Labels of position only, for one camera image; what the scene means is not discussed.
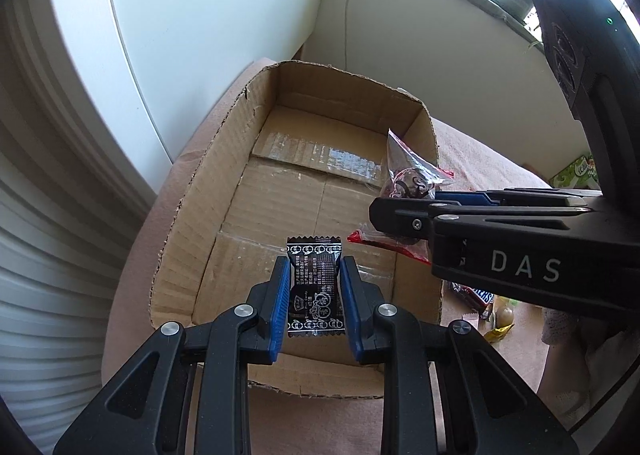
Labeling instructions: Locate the cardboard box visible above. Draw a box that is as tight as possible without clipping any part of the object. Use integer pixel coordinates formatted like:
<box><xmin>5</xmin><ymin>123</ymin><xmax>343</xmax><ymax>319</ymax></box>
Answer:
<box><xmin>149</xmin><ymin>60</ymin><xmax>446</xmax><ymax>398</ymax></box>

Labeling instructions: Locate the black snack packet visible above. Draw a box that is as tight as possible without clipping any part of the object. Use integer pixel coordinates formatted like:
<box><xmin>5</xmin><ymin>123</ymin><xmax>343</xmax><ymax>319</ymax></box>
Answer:
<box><xmin>286</xmin><ymin>234</ymin><xmax>347</xmax><ymax>338</ymax></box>

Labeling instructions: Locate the green box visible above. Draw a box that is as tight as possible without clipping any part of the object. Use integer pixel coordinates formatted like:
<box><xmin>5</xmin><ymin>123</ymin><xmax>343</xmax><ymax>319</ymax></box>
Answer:
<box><xmin>549</xmin><ymin>152</ymin><xmax>601</xmax><ymax>189</ymax></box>

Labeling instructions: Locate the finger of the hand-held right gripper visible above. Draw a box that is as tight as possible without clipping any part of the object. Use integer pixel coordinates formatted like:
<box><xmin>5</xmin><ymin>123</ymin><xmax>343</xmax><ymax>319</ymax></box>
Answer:
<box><xmin>369</xmin><ymin>197</ymin><xmax>606</xmax><ymax>239</ymax></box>
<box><xmin>434</xmin><ymin>188</ymin><xmax>608</xmax><ymax>208</ymax></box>

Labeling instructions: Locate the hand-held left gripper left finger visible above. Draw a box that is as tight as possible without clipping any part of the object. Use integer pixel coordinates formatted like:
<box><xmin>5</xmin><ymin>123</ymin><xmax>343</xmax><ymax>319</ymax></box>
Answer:
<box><xmin>52</xmin><ymin>255</ymin><xmax>293</xmax><ymax>455</ymax></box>

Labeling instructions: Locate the chocolate bar brown wrapper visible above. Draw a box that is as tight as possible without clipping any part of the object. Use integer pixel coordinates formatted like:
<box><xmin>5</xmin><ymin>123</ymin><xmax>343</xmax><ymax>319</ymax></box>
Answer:
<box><xmin>447</xmin><ymin>281</ymin><xmax>496</xmax><ymax>318</ymax></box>

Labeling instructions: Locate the white cable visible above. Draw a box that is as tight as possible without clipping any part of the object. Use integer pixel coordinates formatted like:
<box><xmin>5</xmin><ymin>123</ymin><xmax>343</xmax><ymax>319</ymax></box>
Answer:
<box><xmin>343</xmin><ymin>0</ymin><xmax>367</xmax><ymax>70</ymax></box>

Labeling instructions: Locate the clear red snack bag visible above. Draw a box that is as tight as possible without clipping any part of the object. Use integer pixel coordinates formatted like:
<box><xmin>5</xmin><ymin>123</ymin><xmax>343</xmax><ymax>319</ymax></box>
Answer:
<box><xmin>347</xmin><ymin>129</ymin><xmax>456</xmax><ymax>266</ymax></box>

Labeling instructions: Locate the white ribbed panel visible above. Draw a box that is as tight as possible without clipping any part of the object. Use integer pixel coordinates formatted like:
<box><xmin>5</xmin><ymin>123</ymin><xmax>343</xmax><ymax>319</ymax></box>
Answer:
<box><xmin>0</xmin><ymin>0</ymin><xmax>156</xmax><ymax>436</ymax></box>

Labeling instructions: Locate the black cable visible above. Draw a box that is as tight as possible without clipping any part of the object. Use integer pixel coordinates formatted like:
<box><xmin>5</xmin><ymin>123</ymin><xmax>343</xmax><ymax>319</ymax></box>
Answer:
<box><xmin>567</xmin><ymin>330</ymin><xmax>640</xmax><ymax>436</ymax></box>

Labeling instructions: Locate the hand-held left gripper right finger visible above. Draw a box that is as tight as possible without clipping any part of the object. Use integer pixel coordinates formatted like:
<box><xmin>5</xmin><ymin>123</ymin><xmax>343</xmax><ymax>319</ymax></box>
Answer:
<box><xmin>339</xmin><ymin>255</ymin><xmax>581</xmax><ymax>455</ymax></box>

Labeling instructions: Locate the white cloth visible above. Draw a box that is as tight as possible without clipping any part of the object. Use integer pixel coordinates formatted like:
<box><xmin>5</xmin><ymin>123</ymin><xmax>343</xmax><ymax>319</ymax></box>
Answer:
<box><xmin>540</xmin><ymin>307</ymin><xmax>640</xmax><ymax>431</ymax></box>

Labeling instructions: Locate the yellow snack packet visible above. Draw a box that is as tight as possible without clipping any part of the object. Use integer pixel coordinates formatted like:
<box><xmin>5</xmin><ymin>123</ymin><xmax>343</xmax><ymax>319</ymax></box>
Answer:
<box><xmin>481</xmin><ymin>322</ymin><xmax>516</xmax><ymax>345</ymax></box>

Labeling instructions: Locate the white cabinet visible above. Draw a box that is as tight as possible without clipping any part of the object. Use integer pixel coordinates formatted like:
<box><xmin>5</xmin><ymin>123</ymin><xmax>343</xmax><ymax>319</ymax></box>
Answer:
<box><xmin>45</xmin><ymin>0</ymin><xmax>341</xmax><ymax>190</ymax></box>

